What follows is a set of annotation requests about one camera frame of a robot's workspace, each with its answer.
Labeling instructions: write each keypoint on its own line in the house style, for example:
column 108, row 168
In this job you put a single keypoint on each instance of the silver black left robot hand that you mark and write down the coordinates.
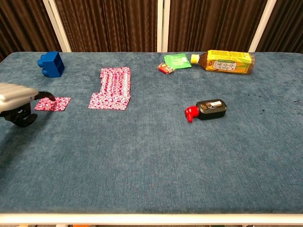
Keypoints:
column 14, row 97

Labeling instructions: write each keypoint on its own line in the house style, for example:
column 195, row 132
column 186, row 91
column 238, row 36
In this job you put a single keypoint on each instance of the small pink patterned cloth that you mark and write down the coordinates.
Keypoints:
column 62, row 104

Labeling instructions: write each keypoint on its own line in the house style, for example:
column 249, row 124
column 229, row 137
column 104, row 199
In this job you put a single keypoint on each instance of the blue toy building brick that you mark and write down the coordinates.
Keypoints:
column 53, row 66

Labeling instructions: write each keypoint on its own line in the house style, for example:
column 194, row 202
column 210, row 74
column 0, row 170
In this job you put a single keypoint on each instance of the brown pleated curtain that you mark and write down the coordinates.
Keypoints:
column 106, row 23

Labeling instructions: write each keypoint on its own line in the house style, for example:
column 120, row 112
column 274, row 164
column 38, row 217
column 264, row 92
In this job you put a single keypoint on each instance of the blue fabric table cover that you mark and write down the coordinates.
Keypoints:
column 151, row 160

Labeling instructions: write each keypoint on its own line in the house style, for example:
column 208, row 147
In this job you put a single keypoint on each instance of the red candy wrapper packet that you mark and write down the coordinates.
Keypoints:
column 165, row 68

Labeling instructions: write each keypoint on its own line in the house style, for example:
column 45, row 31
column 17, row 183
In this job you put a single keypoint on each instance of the green foil sachet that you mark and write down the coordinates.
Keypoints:
column 177, row 61

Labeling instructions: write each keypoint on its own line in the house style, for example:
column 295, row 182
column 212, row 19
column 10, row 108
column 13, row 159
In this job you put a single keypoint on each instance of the black bottle with red cap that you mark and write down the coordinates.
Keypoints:
column 210, row 110

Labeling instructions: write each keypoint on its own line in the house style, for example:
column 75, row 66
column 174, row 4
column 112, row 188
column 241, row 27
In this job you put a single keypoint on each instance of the yellow label tea bottle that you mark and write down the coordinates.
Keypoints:
column 227, row 62

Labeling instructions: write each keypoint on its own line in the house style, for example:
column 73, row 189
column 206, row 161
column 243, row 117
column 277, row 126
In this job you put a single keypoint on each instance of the white slanted frame post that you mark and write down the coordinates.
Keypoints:
column 58, row 26
column 261, row 26

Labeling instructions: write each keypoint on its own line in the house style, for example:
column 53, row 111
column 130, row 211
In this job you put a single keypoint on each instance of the white upright frame post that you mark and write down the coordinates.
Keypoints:
column 159, row 26
column 166, row 26

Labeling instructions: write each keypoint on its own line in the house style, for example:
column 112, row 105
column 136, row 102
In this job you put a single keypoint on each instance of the white table edge rail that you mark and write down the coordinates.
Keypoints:
column 151, row 218

